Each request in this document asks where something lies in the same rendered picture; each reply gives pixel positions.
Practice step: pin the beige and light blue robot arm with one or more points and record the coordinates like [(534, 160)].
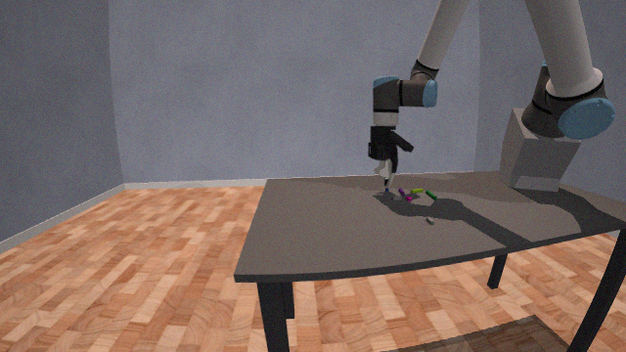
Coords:
[(567, 70)]

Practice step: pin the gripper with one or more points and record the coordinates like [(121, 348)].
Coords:
[(380, 150)]

